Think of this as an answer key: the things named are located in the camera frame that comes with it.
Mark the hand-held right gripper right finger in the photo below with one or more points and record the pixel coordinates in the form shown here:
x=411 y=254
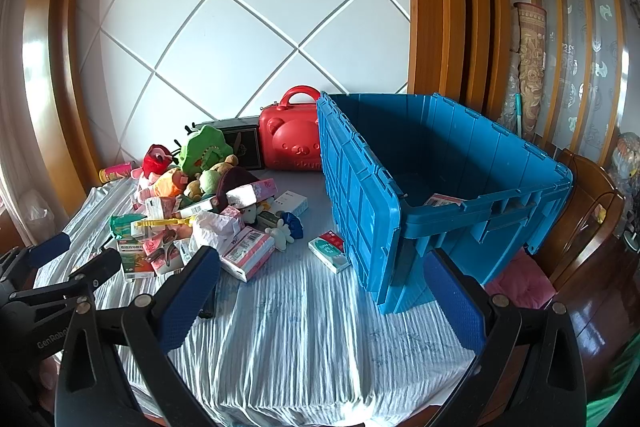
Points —
x=452 y=302

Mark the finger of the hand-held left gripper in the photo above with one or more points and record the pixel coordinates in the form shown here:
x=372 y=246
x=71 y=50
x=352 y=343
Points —
x=100 y=264
x=47 y=249

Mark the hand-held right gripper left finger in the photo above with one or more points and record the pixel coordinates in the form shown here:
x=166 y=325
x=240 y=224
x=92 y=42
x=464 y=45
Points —
x=187 y=302

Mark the green orange medicine box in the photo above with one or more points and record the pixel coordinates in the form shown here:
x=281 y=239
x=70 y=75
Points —
x=134 y=262

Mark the blue plastic crate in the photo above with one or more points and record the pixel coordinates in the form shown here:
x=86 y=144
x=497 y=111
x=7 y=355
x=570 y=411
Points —
x=370 y=207

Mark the clear plastic bag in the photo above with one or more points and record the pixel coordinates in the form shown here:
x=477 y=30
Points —
x=37 y=207

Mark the green plastic packet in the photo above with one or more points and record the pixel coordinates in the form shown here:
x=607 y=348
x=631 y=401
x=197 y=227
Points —
x=127 y=227

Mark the yellow plastic tongs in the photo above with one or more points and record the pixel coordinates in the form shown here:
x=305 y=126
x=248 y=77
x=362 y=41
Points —
x=160 y=223

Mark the pink cushion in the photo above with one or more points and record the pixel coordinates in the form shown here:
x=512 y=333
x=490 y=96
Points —
x=525 y=282

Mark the crumpled white plastic bag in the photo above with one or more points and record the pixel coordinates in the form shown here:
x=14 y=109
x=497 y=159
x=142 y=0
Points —
x=215 y=229

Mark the pink yellow snack can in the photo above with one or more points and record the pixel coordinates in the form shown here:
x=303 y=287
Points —
x=116 y=172

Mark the orange white barcode box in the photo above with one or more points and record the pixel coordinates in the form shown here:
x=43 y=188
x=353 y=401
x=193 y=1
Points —
x=197 y=207

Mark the pink white box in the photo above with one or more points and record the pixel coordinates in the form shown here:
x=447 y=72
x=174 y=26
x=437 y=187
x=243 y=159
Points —
x=442 y=200

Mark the pink pig plush orange dress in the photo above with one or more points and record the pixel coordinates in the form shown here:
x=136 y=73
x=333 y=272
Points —
x=170 y=182

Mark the small white doll plush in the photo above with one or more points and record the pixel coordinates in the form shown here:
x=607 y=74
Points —
x=250 y=213

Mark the small white bunny plush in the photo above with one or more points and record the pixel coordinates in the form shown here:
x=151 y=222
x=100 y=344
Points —
x=281 y=239

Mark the small green white box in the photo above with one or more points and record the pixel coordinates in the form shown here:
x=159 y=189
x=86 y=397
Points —
x=269 y=220

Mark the white crinkled table cloth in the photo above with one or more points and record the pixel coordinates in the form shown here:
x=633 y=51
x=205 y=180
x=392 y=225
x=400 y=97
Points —
x=300 y=332

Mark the red plush toy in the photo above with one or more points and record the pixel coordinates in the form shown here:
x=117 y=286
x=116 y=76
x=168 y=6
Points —
x=156 y=162

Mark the light green round plush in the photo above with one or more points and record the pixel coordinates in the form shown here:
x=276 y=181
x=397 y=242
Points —
x=210 y=181

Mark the pink pig plush blue dress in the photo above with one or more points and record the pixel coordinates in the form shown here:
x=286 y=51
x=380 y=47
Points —
x=292 y=224

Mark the dark maroon plush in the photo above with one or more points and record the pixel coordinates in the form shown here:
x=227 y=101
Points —
x=235 y=179

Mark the green red white box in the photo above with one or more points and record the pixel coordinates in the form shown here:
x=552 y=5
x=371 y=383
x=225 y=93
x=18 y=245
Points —
x=330 y=252

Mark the brown bear plush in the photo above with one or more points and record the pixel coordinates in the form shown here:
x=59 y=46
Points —
x=225 y=163

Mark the green dinosaur plush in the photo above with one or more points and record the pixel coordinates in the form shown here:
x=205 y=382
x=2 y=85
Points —
x=200 y=147

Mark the wooden chair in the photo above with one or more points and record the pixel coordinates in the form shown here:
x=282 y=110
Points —
x=585 y=217

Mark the green bug plush with antennae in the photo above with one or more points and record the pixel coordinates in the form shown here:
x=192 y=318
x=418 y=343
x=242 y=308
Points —
x=190 y=127

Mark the black gift box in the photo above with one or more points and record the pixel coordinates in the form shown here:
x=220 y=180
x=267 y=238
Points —
x=245 y=147

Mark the green cloth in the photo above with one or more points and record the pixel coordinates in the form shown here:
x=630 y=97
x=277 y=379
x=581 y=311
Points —
x=607 y=397

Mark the red bear-shaped case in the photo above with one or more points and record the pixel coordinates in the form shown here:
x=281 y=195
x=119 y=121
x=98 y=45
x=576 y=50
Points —
x=290 y=142

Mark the colourful bag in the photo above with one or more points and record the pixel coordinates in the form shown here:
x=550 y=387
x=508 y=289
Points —
x=627 y=154

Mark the rolled patterned mat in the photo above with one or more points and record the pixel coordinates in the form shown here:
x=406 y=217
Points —
x=532 y=57

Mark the wooden glass partition screen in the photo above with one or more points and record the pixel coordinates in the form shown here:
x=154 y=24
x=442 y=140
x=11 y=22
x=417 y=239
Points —
x=575 y=32

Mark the wooden wall column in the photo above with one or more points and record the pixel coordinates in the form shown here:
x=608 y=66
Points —
x=55 y=57
x=450 y=7

